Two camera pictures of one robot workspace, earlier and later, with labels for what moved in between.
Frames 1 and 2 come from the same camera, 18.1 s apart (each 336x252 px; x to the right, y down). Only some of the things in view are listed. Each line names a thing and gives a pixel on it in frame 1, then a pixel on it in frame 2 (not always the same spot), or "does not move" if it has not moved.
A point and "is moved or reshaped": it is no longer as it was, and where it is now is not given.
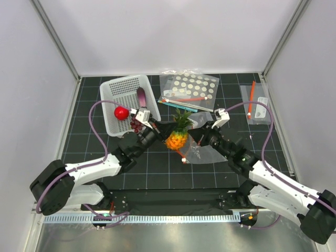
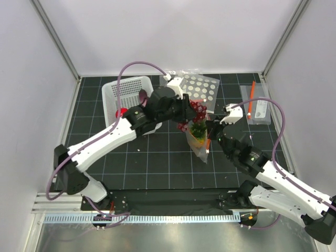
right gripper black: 200,135 to 212,126
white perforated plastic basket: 124,91 does not move
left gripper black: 161,130 to 186,112
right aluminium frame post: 302,6 does not move
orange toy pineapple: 177,138 is moved or reshaped
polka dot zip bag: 189,87 does not move
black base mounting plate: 193,201 does not move
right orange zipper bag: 258,114 does not move
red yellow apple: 121,113 does not move
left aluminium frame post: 56,39 does not move
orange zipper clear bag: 193,153 is moved or reshaped
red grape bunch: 135,125 is moved or reshaped
